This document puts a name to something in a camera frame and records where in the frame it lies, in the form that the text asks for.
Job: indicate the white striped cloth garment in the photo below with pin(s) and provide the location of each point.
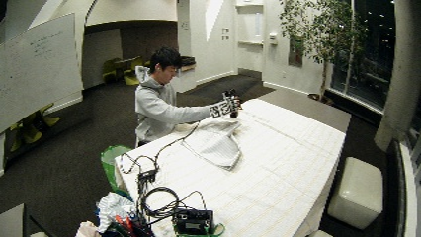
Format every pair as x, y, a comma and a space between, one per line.
217, 144

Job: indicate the white marker cube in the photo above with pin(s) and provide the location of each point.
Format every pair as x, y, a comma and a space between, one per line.
222, 108

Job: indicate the white tablecloth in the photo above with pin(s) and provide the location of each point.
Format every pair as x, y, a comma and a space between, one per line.
272, 164

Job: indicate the person in grey hoodie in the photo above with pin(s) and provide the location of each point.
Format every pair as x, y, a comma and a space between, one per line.
153, 105

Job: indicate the brown plant pot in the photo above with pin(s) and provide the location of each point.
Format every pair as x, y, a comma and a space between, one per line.
320, 98

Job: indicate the yellow-green chair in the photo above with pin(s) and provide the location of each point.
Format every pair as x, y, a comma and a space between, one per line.
129, 70
32, 128

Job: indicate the tall indoor tree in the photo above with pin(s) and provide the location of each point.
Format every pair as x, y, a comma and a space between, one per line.
320, 29

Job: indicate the black electronics box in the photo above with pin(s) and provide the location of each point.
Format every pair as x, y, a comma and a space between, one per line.
192, 222

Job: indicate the large dark window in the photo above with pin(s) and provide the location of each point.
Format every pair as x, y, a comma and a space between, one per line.
366, 49

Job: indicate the white cube ottoman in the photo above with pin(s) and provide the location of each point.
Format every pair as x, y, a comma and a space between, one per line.
357, 192

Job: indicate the white plastic bag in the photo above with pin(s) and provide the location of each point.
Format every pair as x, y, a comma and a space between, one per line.
113, 207

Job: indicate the large whiteboard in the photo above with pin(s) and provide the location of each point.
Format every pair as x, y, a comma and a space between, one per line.
37, 65

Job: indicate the white wall dispenser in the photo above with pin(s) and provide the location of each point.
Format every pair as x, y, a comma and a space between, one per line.
272, 38

